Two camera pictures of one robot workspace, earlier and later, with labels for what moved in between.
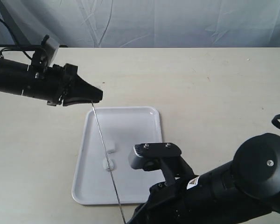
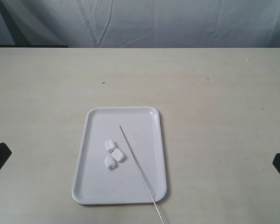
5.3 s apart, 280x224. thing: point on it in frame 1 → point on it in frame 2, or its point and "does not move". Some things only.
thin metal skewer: x=117 y=196 → x=142 y=174
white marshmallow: x=110 y=146 → x=117 y=155
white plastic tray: x=127 y=126 does not move
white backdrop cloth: x=181 y=23 does not move
